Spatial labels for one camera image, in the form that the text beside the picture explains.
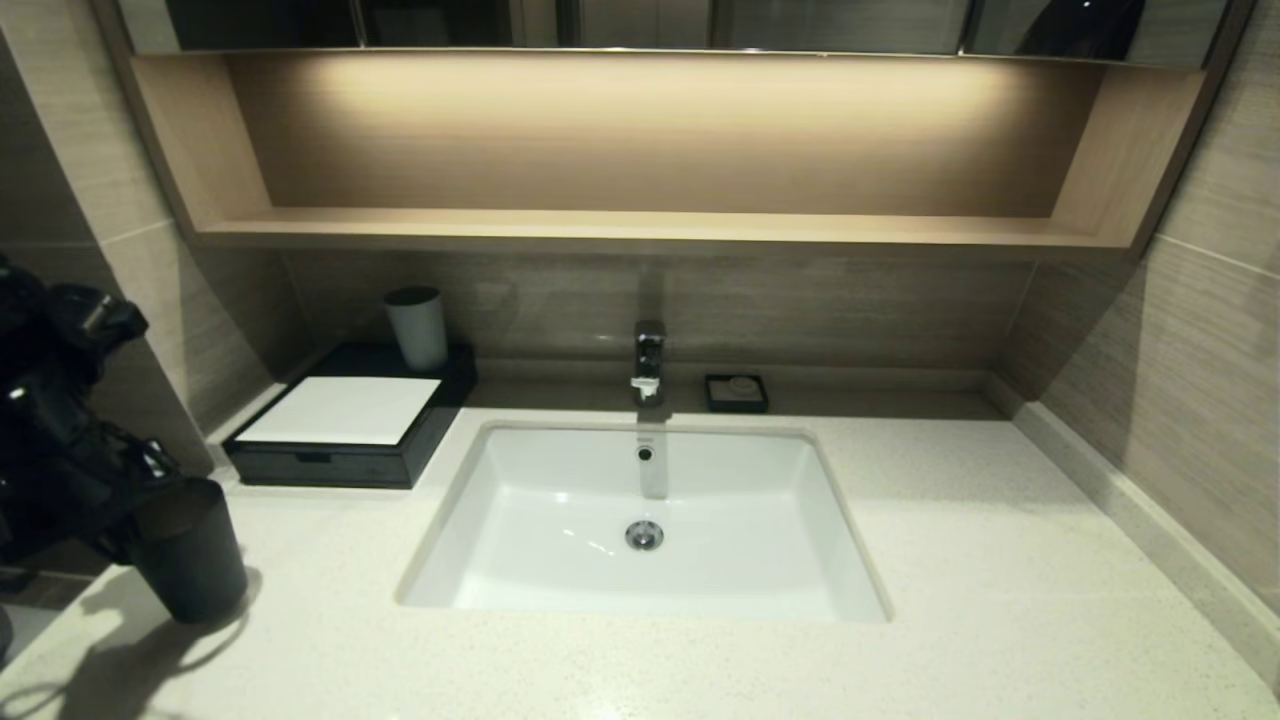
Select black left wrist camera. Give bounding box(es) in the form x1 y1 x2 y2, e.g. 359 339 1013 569
20 283 151 381

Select dark metal tumbler cup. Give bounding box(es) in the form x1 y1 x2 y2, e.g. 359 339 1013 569
128 478 249 624

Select wooden wall shelf niche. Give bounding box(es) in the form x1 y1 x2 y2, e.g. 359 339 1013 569
90 45 1251 261

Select chrome faucet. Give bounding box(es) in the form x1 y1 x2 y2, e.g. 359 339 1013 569
630 320 668 406

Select black storage box housing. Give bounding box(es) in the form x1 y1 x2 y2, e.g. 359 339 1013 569
222 343 478 491

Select black soap dish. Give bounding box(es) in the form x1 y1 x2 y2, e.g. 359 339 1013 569
705 374 770 414

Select mirror cabinet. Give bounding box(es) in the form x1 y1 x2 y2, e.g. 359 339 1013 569
110 0 1241 66

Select white ceramic sink basin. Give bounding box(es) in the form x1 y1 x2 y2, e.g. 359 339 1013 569
395 420 893 626

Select grey white cup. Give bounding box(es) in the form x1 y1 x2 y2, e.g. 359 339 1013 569
385 286 448 372

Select black box drawer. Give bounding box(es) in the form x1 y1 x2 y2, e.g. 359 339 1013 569
226 443 408 491

